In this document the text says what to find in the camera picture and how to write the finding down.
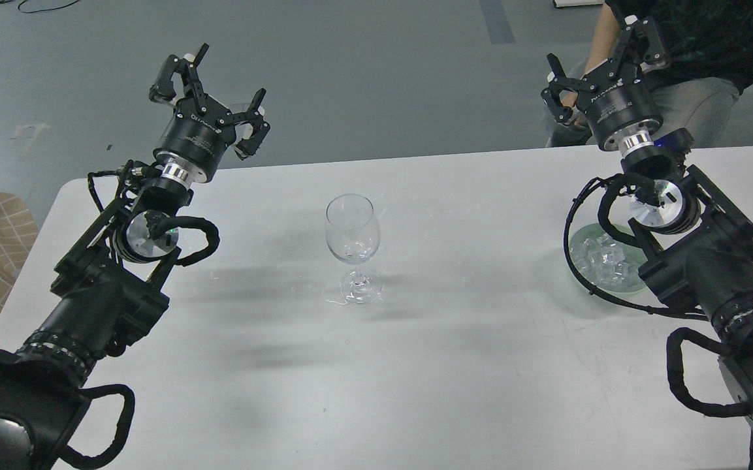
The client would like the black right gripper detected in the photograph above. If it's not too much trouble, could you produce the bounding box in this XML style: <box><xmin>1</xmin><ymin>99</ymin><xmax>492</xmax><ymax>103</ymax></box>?
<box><xmin>541</xmin><ymin>14</ymin><xmax>672</xmax><ymax>152</ymax></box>

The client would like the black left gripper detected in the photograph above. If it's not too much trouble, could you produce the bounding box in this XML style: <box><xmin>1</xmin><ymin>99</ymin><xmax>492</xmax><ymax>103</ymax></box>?
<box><xmin>149</xmin><ymin>44</ymin><xmax>270</xmax><ymax>183</ymax></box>

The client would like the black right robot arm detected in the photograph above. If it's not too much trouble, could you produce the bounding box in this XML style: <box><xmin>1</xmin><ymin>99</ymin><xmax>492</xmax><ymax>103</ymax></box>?
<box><xmin>541</xmin><ymin>8</ymin><xmax>753</xmax><ymax>469</ymax></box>

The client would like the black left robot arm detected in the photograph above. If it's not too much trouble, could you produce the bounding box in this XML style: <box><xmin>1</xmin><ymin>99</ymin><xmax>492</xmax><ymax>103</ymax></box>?
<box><xmin>0</xmin><ymin>44</ymin><xmax>270</xmax><ymax>469</ymax></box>

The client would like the clear wine glass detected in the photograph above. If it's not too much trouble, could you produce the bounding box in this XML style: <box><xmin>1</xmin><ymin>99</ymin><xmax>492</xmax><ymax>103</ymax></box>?
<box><xmin>323</xmin><ymin>193</ymin><xmax>383</xmax><ymax>304</ymax></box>

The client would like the pile of ice cubes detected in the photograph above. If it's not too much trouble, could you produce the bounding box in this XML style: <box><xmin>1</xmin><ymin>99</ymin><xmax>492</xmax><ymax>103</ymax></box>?
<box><xmin>575</xmin><ymin>235</ymin><xmax>643</xmax><ymax>289</ymax></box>

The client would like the seated person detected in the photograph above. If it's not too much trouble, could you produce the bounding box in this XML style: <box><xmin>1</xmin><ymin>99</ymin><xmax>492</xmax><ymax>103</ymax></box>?
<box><xmin>576</xmin><ymin>1</ymin><xmax>753</xmax><ymax>148</ymax></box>

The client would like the green bowl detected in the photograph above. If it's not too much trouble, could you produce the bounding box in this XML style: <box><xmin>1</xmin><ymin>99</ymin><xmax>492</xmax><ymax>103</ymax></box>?
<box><xmin>568</xmin><ymin>223</ymin><xmax>652</xmax><ymax>294</ymax></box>

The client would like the black floor cable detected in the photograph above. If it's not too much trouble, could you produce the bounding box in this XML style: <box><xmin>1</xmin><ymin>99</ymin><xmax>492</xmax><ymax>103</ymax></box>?
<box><xmin>0</xmin><ymin>0</ymin><xmax>80</xmax><ymax>27</ymax></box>

